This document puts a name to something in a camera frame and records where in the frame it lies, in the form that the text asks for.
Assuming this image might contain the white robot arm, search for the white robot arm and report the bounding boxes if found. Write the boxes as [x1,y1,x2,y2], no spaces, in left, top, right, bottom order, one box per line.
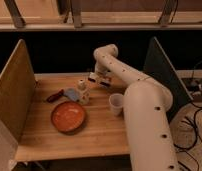
[93,44,180,171]

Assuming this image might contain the small white patterned bottle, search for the small white patterned bottle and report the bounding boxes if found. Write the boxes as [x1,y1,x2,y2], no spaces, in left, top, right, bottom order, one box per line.
[77,80,89,105]

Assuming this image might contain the orange round plate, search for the orange round plate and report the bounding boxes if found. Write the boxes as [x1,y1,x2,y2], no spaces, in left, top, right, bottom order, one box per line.
[51,101,86,134]

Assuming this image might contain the right dark side panel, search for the right dark side panel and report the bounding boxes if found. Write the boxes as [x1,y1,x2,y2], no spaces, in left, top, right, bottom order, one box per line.
[143,37,193,122]

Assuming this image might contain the left wooden side panel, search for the left wooden side panel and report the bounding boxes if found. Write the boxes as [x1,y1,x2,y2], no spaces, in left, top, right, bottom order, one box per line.
[0,39,36,140]

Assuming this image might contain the wooden shelf rack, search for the wooden shelf rack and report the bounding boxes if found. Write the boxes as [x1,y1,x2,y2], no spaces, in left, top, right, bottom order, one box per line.
[0,0,202,32]

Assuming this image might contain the dark red handle tool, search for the dark red handle tool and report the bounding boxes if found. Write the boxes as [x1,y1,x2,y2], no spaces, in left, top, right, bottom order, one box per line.
[46,89,64,103]

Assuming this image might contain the black floor cables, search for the black floor cables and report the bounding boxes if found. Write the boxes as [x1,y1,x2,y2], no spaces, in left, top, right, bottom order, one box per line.
[173,56,202,171]

